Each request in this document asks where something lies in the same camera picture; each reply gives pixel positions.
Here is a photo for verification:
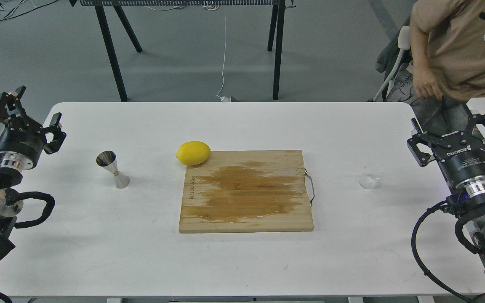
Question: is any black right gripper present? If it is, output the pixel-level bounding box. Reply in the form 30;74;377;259
407;112;485;190

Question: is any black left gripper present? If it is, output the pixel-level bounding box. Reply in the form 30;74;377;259
0;86;66;170

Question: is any steel double jigger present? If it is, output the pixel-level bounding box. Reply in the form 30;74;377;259
96;150;130;189

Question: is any small clear glass cup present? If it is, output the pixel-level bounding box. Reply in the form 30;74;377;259
357;163;384;190

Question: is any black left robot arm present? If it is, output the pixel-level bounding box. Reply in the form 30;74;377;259
0;86;66;261

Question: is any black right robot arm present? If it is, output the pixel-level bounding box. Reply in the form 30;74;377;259
407;113;485;303

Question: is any person in tan shirt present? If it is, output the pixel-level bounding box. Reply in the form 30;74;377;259
386;0;485;136

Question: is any white office chair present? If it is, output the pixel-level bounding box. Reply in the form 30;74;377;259
366;25;411;102

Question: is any yellow lemon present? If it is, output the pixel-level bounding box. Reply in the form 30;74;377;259
176;141;211;166

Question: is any wooden cutting board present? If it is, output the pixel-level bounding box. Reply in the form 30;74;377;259
179;150;314;234

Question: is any white hanging cable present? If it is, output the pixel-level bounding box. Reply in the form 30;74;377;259
215;4;231;103

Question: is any black metal frame table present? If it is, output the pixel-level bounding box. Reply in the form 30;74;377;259
69;0;295;102

